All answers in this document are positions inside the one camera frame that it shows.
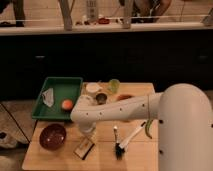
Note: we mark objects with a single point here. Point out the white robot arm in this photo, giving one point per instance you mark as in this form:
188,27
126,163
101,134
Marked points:
185,123

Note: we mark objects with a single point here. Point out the black white brush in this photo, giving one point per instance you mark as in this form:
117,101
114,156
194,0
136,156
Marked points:
117,148

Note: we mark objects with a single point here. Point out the small metal cup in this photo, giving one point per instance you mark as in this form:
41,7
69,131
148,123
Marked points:
101,98

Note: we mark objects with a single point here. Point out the dark red bowl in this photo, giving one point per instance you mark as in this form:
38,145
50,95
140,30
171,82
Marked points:
52,137

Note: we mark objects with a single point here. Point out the white ceramic cup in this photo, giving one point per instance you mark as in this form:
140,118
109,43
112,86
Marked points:
92,89

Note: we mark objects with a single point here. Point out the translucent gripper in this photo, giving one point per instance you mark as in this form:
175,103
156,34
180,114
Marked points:
89,131

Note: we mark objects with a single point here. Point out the green translucent cup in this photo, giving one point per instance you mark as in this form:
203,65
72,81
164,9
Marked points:
113,85

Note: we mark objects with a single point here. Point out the green plastic tray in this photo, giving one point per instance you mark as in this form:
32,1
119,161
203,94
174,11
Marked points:
64,88

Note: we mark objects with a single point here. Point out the brown clay bowl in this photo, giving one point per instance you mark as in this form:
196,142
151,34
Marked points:
124,97

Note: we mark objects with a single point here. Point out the crumpled grey paper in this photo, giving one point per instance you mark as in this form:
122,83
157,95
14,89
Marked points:
48,97

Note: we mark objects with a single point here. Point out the orange fruit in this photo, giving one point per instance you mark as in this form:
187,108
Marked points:
67,105

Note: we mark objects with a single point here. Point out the black whiteboard eraser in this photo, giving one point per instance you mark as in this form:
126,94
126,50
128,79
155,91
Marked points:
83,148

